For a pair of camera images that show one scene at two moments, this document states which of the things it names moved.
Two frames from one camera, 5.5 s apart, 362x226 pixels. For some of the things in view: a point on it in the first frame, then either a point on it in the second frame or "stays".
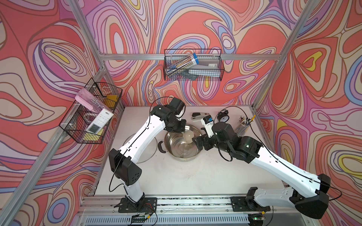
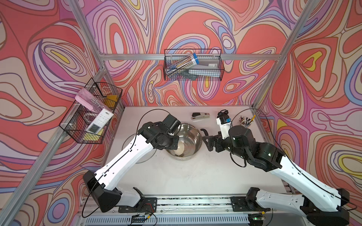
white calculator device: (99, 121) stays
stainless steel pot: (178, 149) stays
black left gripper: (182, 127) -> (174, 145)
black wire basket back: (193, 65) stays
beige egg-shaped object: (188, 135) -> (180, 148)
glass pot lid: (148, 151) stays
